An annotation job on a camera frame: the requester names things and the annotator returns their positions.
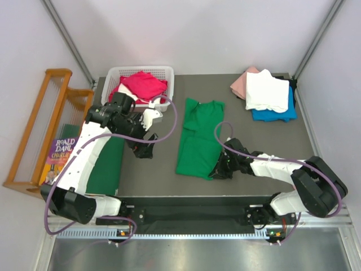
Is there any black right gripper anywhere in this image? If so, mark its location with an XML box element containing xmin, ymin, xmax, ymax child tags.
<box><xmin>210</xmin><ymin>151</ymin><xmax>239</xmax><ymax>180</ymax></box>

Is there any green t shirt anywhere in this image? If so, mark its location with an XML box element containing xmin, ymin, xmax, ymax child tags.
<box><xmin>175</xmin><ymin>98</ymin><xmax>225</xmax><ymax>181</ymax></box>

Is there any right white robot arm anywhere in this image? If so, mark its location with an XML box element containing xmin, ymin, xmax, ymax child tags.
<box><xmin>209</xmin><ymin>138</ymin><xmax>348</xmax><ymax>224</ymax></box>

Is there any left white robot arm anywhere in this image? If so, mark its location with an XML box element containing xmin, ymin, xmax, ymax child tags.
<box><xmin>41</xmin><ymin>93</ymin><xmax>162</xmax><ymax>224</ymax></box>

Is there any green folding board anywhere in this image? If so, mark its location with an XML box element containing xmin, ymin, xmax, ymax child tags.
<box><xmin>57</xmin><ymin>122</ymin><xmax>125</xmax><ymax>196</ymax></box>

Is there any folded blue t shirt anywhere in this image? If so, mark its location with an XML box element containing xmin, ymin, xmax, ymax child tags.
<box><xmin>252</xmin><ymin>86</ymin><xmax>297</xmax><ymax>123</ymax></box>

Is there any crimson red t shirt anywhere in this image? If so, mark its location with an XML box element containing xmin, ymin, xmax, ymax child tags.
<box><xmin>118</xmin><ymin>71</ymin><xmax>168</xmax><ymax>99</ymax></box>

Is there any white shirt in basket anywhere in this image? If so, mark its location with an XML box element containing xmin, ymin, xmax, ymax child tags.
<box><xmin>108</xmin><ymin>84</ymin><xmax>153</xmax><ymax>104</ymax></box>

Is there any folded pink t shirt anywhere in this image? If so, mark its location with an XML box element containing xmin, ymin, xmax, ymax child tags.
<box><xmin>230</xmin><ymin>66</ymin><xmax>259</xmax><ymax>100</ymax></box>

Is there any folded white t shirt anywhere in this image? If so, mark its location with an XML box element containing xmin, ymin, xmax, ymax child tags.
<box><xmin>245</xmin><ymin>69</ymin><xmax>289</xmax><ymax>113</ymax></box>

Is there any Roald Dahl book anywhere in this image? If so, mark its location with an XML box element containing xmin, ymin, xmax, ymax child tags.
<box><xmin>39</xmin><ymin>137</ymin><xmax>78</xmax><ymax>186</ymax></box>

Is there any white plastic laundry basket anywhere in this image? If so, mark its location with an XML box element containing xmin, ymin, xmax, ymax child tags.
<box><xmin>100</xmin><ymin>65</ymin><xmax>175</xmax><ymax>113</ymax></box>

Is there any wooden book rack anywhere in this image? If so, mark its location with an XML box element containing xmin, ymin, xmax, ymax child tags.
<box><xmin>3</xmin><ymin>68</ymin><xmax>94</xmax><ymax>198</ymax></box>

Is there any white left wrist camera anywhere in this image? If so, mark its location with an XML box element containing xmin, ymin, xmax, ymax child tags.
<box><xmin>141</xmin><ymin>102</ymin><xmax>163</xmax><ymax>131</ymax></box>

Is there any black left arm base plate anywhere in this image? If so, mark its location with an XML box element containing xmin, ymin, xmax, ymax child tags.
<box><xmin>95</xmin><ymin>206</ymin><xmax>146</xmax><ymax>226</ymax></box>

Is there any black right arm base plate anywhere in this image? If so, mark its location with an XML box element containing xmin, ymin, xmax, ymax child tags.
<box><xmin>245</xmin><ymin>206</ymin><xmax>282</xmax><ymax>228</ymax></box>

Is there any grey slotted cable duct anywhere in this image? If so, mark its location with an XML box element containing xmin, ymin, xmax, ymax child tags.
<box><xmin>58</xmin><ymin>228</ymin><xmax>285</xmax><ymax>240</ymax></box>

